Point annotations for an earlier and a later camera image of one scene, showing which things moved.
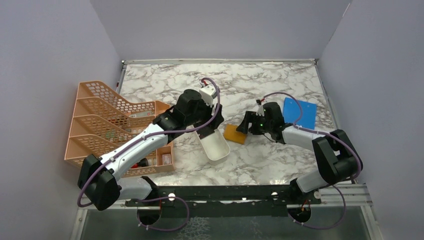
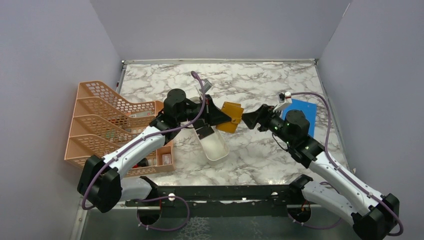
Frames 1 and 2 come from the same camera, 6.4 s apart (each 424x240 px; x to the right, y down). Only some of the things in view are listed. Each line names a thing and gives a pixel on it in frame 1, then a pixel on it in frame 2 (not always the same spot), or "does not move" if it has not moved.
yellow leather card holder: [231, 134] to [235, 111]
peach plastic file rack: [102, 122] does not move
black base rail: [226, 201] does not move
